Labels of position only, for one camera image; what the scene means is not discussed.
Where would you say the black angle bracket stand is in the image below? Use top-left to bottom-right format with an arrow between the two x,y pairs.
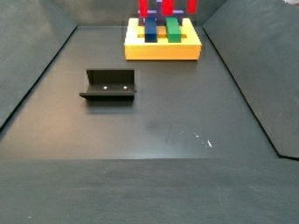
79,68 -> 136,100

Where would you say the purple cross block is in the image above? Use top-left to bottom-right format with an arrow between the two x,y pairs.
138,0 -> 185,26

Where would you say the green bar block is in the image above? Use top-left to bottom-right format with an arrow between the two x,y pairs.
166,17 -> 182,43

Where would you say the yellow base board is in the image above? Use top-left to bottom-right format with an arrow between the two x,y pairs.
124,18 -> 202,60

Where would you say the dark blue bar block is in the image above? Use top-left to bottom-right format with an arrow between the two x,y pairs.
144,17 -> 158,43

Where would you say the red E-shaped block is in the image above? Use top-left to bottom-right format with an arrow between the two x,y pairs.
138,0 -> 198,18

